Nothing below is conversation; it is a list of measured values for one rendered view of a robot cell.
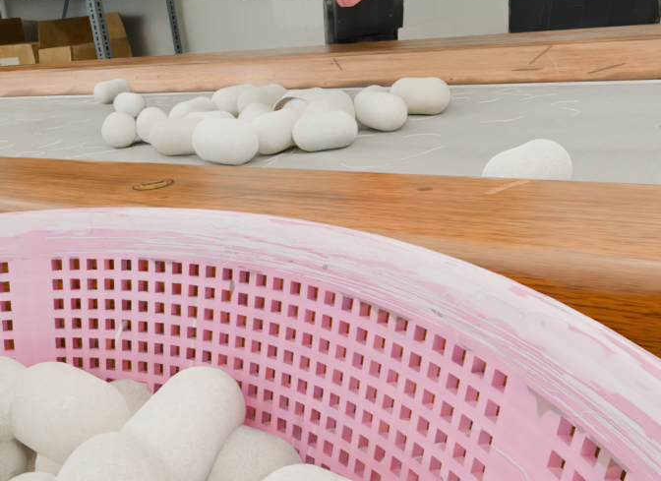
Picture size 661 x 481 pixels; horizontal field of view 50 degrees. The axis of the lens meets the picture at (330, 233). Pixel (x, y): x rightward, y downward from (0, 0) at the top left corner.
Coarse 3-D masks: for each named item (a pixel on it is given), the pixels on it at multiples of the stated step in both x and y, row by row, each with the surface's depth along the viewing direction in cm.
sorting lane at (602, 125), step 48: (48, 96) 71; (144, 96) 64; (192, 96) 60; (480, 96) 45; (528, 96) 43; (576, 96) 41; (624, 96) 40; (0, 144) 47; (48, 144) 45; (96, 144) 43; (144, 144) 41; (384, 144) 35; (432, 144) 33; (480, 144) 32; (576, 144) 30; (624, 144) 30
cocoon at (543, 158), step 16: (528, 144) 23; (544, 144) 23; (496, 160) 22; (512, 160) 22; (528, 160) 22; (544, 160) 22; (560, 160) 23; (496, 176) 22; (512, 176) 22; (528, 176) 22; (544, 176) 22; (560, 176) 22
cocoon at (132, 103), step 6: (120, 96) 52; (126, 96) 51; (132, 96) 51; (138, 96) 51; (114, 102) 52; (120, 102) 51; (126, 102) 51; (132, 102) 51; (138, 102) 51; (144, 102) 51; (120, 108) 52; (126, 108) 51; (132, 108) 51; (138, 108) 51; (144, 108) 52; (132, 114) 51; (138, 114) 51
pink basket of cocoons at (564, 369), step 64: (0, 256) 17; (64, 256) 17; (128, 256) 16; (192, 256) 16; (256, 256) 15; (320, 256) 14; (384, 256) 12; (448, 256) 12; (0, 320) 17; (192, 320) 16; (256, 320) 15; (320, 320) 14; (384, 320) 13; (448, 320) 11; (512, 320) 10; (576, 320) 9; (256, 384) 15; (320, 384) 14; (384, 384) 12; (448, 384) 11; (512, 384) 10; (576, 384) 9; (640, 384) 8; (320, 448) 14; (384, 448) 12; (448, 448) 11; (512, 448) 10; (576, 448) 9; (640, 448) 8
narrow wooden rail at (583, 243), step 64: (0, 192) 22; (64, 192) 21; (128, 192) 20; (192, 192) 20; (256, 192) 19; (320, 192) 18; (384, 192) 18; (448, 192) 17; (512, 192) 16; (576, 192) 16; (640, 192) 15; (512, 256) 13; (576, 256) 13; (640, 256) 12; (64, 320) 21; (128, 320) 19; (640, 320) 12
